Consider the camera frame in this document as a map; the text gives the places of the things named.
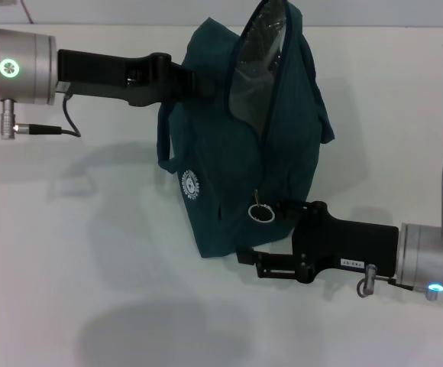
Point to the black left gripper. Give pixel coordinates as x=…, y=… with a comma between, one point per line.
x=110, y=78

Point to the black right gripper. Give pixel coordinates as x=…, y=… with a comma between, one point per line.
x=340, y=248

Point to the clear lunch box blue lid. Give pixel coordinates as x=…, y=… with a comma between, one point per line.
x=259, y=76

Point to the dark teal insulated lunch bag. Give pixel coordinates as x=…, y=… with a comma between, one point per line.
x=214, y=153

